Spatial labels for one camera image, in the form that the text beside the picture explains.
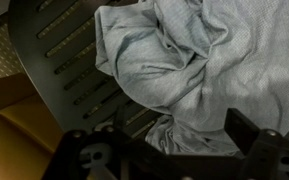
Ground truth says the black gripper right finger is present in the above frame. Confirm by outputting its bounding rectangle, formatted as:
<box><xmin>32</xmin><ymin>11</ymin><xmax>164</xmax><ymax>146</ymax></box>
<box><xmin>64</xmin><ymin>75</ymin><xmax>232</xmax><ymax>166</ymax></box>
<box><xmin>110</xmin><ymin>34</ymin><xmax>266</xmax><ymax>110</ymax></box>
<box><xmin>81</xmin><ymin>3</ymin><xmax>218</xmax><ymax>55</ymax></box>
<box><xmin>224</xmin><ymin>107</ymin><xmax>263</xmax><ymax>156</ymax></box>

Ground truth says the black slatted office chair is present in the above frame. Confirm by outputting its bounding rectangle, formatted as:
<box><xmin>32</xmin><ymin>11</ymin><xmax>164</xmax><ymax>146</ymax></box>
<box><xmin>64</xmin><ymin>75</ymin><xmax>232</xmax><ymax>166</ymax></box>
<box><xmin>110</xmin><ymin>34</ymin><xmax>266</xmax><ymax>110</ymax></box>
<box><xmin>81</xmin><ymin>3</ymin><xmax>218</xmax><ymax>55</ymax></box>
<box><xmin>8</xmin><ymin>0</ymin><xmax>172</xmax><ymax>140</ymax></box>

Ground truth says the brown leather armchair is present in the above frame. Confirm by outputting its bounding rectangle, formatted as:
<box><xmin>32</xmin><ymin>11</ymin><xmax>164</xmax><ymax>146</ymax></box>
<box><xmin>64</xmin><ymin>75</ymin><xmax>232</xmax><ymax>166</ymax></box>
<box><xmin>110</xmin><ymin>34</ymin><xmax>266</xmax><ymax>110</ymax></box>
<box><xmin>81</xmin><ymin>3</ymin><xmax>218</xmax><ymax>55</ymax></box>
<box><xmin>0</xmin><ymin>73</ymin><xmax>66</xmax><ymax>180</ymax></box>

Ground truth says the grey shirt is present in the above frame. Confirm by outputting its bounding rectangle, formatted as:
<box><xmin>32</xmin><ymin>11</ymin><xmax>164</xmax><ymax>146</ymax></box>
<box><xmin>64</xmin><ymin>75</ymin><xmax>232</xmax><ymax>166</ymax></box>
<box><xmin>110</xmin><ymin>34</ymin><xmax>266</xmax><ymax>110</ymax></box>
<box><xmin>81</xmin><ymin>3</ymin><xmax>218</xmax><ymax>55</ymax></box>
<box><xmin>93</xmin><ymin>0</ymin><xmax>289</xmax><ymax>158</ymax></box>

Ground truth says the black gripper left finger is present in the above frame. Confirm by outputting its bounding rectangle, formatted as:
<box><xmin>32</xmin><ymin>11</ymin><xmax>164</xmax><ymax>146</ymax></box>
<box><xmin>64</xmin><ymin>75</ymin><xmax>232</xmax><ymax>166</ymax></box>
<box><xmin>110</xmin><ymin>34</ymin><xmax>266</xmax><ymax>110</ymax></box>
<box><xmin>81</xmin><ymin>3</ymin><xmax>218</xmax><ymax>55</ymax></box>
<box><xmin>113</xmin><ymin>105</ymin><xmax>128</xmax><ymax>133</ymax></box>

